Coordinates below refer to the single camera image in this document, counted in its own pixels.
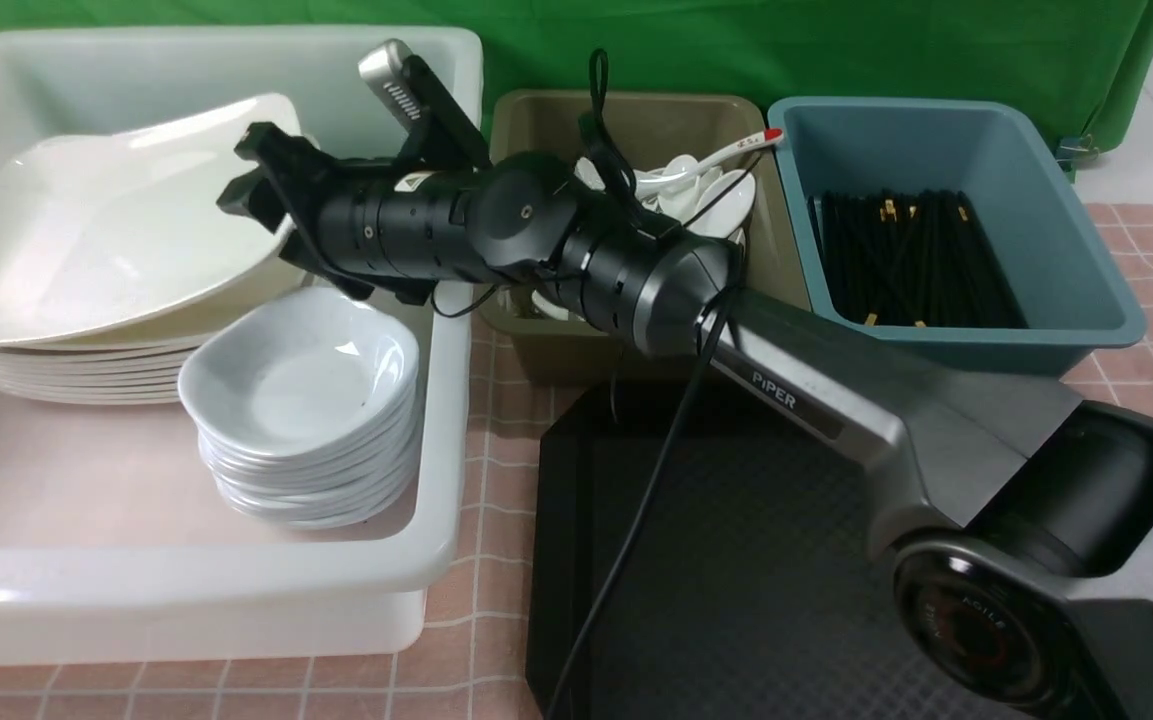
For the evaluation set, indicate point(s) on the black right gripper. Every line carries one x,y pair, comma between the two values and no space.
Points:
349,221

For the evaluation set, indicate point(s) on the small white bowl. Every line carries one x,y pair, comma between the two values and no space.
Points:
300,374

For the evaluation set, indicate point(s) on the white square rice plate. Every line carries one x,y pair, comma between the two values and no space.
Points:
102,231

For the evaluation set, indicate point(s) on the white ceramic soup spoon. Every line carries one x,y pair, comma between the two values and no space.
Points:
726,155

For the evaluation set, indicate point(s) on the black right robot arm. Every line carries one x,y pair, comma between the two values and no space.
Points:
836,400

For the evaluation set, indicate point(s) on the stack of small white bowls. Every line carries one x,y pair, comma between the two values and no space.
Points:
353,487

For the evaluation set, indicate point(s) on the stack of white square plates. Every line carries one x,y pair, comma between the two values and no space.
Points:
137,364

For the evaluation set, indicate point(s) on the pile of white soup spoons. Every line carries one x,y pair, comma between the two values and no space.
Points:
715,203

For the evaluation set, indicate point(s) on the pink checkered tablecloth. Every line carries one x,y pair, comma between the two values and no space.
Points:
468,661

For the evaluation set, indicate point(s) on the large white plastic tub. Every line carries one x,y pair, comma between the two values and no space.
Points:
115,546

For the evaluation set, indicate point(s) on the black serving tray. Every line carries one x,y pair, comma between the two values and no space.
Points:
749,595

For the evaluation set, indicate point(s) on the pile of black chopsticks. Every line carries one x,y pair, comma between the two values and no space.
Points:
911,259

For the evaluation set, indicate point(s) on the teal blue chopstick bin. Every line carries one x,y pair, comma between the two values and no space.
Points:
1070,291

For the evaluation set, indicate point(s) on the green backdrop cloth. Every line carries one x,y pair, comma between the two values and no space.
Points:
1075,68

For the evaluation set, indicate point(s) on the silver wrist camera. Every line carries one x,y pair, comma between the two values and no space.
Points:
440,136

